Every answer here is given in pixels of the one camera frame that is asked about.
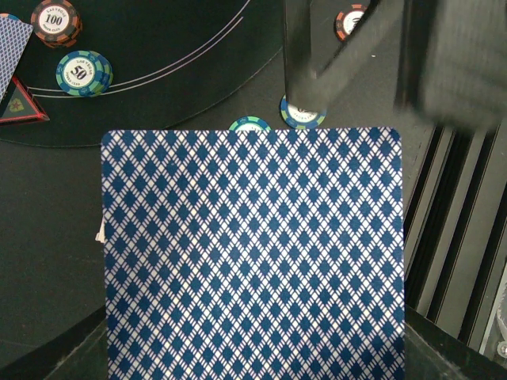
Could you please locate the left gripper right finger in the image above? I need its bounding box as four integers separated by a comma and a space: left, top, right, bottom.
405, 306, 506, 380

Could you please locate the black aluminium rail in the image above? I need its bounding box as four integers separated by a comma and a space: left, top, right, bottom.
404, 124, 506, 358

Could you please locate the blue patterned card deck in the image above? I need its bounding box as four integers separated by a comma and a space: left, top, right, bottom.
101, 127, 405, 379

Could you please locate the brown poker chip stack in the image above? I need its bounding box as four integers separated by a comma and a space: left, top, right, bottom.
334, 4, 367, 42

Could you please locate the triangular all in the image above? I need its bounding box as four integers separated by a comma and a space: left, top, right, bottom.
1, 75, 50, 127

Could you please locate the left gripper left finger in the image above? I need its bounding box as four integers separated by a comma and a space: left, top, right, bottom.
1, 306, 108, 379

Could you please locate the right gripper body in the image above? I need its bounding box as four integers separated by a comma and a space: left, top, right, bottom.
283, 1, 506, 131

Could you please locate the round black poker mat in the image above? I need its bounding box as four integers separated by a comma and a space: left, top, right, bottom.
1, 1, 283, 147

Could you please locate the single green poker chip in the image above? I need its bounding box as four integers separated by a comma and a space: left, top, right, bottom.
229, 116, 271, 131

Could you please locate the card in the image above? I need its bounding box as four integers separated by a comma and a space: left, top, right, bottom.
0, 17, 33, 99

